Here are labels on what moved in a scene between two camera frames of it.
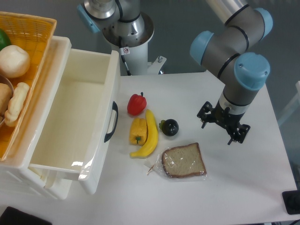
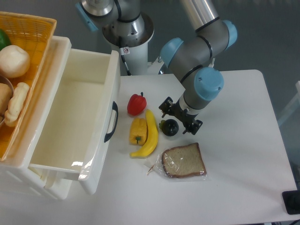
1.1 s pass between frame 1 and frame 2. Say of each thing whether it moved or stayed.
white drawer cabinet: stayed
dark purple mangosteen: stayed
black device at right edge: stayed
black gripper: moved
